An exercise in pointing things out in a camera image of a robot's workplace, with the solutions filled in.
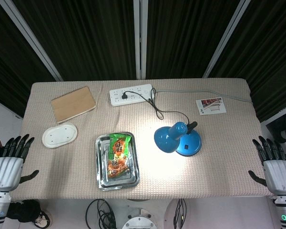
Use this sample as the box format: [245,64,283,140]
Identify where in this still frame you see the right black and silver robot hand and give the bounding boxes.
[247,135,286,197]

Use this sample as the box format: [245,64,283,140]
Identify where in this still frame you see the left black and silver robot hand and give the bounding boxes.
[0,134,40,193]

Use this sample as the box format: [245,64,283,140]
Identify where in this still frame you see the round silver robot base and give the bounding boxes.
[122,207,158,229]

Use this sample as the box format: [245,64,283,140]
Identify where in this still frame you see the blue desk lamp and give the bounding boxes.
[153,121,202,157]

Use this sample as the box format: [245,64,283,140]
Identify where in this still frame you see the black equipment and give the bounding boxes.
[264,111,286,144]

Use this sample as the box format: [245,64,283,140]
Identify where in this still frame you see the black and white shoe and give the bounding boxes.
[32,209,52,229]

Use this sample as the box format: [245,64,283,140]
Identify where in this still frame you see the white oval plastic dish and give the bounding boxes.
[41,122,78,149]

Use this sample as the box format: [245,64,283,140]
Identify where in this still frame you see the beige waffle tablecloth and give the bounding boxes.
[11,78,275,200]

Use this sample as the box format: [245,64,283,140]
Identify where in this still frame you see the brown kraft notebook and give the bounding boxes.
[51,86,97,124]

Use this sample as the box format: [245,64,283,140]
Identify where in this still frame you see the printed photo card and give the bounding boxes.
[195,96,227,116]

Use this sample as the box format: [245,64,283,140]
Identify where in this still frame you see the green and orange snack bag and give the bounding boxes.
[106,133,134,180]

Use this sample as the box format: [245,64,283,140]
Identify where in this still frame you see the rectangular stainless steel tray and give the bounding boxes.
[95,131,141,191]

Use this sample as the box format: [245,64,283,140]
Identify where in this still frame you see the white power strip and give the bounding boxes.
[109,83,156,107]

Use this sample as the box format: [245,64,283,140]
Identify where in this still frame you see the black cable bundle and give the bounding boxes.
[173,198,188,229]
[85,198,117,229]

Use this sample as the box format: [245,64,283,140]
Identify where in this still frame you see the grey power strip cable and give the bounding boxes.
[154,89,253,104]

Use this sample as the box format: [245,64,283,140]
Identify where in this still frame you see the white metal frame post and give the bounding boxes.
[202,0,254,79]
[133,0,148,80]
[0,0,63,82]

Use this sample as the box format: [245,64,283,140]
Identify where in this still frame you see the black power cable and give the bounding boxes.
[121,87,189,125]

